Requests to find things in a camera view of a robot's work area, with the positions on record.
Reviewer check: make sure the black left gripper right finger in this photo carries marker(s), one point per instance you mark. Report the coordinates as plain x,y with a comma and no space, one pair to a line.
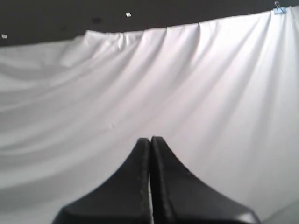
179,197

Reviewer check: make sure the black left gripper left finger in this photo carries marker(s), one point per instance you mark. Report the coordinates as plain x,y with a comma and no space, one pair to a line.
122,199

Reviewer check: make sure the grey backdrop cloth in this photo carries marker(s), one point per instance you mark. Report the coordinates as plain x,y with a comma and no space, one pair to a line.
223,93

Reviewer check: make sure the blue binder clip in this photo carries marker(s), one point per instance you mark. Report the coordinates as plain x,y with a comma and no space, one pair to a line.
278,9

